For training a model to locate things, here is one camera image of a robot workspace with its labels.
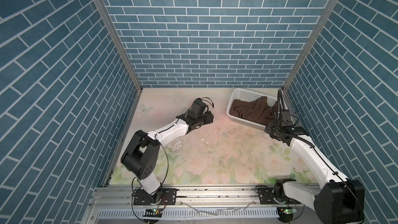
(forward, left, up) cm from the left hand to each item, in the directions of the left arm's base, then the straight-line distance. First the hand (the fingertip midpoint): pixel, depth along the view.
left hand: (212, 116), depth 90 cm
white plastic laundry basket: (+21, -26, -5) cm, 34 cm away
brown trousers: (+6, -30, -3) cm, 31 cm away
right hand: (-7, -31, +1) cm, 31 cm away
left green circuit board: (-44, +29, -16) cm, 55 cm away
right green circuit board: (-45, -34, -12) cm, 58 cm away
